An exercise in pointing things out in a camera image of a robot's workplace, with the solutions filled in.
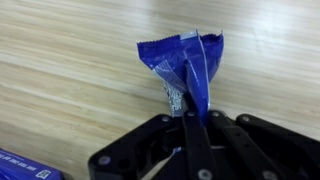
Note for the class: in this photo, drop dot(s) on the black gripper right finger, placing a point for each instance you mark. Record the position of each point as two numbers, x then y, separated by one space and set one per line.
263 150

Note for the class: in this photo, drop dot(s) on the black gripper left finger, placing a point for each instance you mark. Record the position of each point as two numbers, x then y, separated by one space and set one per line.
143 150

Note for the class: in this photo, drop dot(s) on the blue Oreo Cakesters packet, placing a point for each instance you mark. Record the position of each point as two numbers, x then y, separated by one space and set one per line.
173 56

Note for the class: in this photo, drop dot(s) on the blue Oreo Cakesters box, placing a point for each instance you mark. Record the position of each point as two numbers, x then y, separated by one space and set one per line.
20 168

